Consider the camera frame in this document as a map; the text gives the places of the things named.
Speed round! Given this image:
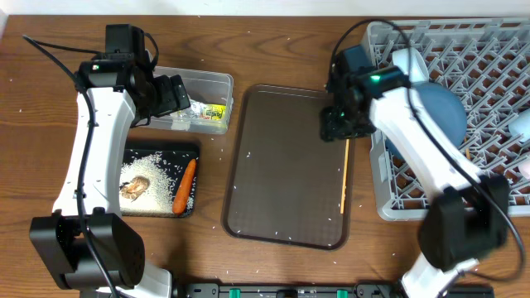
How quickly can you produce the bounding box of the wooden chopstick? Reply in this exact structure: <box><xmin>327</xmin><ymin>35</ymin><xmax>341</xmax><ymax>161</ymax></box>
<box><xmin>463</xmin><ymin>137</ymin><xmax>471</xmax><ymax>161</ymax></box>
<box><xmin>340</xmin><ymin>139</ymin><xmax>350</xmax><ymax>214</ymax></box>

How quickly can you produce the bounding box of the foil wrapper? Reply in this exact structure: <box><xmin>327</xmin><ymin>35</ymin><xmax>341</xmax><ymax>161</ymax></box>
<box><xmin>170</xmin><ymin>100</ymin><xmax>226</xmax><ymax>121</ymax></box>

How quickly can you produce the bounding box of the brown food piece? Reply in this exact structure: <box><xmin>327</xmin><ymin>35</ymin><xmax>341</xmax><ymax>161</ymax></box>
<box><xmin>120</xmin><ymin>176</ymin><xmax>150</xmax><ymax>201</ymax></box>

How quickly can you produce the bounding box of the light blue rice bowl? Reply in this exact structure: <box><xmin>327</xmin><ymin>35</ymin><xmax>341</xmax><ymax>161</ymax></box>
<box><xmin>392</xmin><ymin>48</ymin><xmax>429</xmax><ymax>84</ymax></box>

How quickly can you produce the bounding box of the orange carrot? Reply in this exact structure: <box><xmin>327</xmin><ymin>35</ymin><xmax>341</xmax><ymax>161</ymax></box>
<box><xmin>172</xmin><ymin>159</ymin><xmax>197</xmax><ymax>215</ymax></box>

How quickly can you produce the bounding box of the dark blue plate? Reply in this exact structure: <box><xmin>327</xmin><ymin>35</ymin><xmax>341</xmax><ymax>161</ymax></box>
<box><xmin>384</xmin><ymin>81</ymin><xmax>468</xmax><ymax>161</ymax></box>

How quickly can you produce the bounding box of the small light blue bowl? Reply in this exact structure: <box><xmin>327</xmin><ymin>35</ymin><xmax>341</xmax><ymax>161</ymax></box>
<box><xmin>508</xmin><ymin>109</ymin><xmax>530</xmax><ymax>143</ymax></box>

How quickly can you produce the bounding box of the pink small bowl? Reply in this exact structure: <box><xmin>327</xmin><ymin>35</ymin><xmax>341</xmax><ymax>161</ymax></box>
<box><xmin>518</xmin><ymin>159</ymin><xmax>530</xmax><ymax>180</ymax></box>

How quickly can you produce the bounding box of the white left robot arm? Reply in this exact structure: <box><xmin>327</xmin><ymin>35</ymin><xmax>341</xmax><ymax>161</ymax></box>
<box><xmin>29</xmin><ymin>24</ymin><xmax>190</xmax><ymax>297</ymax></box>

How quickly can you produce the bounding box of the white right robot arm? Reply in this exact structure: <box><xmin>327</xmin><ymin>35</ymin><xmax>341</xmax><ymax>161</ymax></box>
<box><xmin>320</xmin><ymin>46</ymin><xmax>513</xmax><ymax>297</ymax></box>

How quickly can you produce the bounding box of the grey dishwasher rack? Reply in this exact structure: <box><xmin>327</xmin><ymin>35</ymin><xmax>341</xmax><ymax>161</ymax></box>
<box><xmin>361</xmin><ymin>18</ymin><xmax>529</xmax><ymax>221</ymax></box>

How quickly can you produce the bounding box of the clear plastic bin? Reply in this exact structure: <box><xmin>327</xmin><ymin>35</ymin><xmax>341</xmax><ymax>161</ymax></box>
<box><xmin>148</xmin><ymin>66</ymin><xmax>234</xmax><ymax>134</ymax></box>

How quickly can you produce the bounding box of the black tray bin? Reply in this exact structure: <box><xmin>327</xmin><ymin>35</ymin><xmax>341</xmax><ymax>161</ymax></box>
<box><xmin>119</xmin><ymin>140</ymin><xmax>201</xmax><ymax>219</ymax></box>

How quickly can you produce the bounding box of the brown serving tray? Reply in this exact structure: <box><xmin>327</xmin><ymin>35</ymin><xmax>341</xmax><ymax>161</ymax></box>
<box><xmin>221</xmin><ymin>84</ymin><xmax>354</xmax><ymax>251</ymax></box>

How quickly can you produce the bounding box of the spilled white rice pile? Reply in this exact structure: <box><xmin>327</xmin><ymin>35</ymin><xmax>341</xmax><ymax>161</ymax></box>
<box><xmin>119</xmin><ymin>151</ymin><xmax>195</xmax><ymax>216</ymax></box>

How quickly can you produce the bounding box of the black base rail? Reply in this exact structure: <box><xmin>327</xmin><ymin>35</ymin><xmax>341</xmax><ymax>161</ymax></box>
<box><xmin>160</xmin><ymin>282</ymin><xmax>495</xmax><ymax>298</ymax></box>

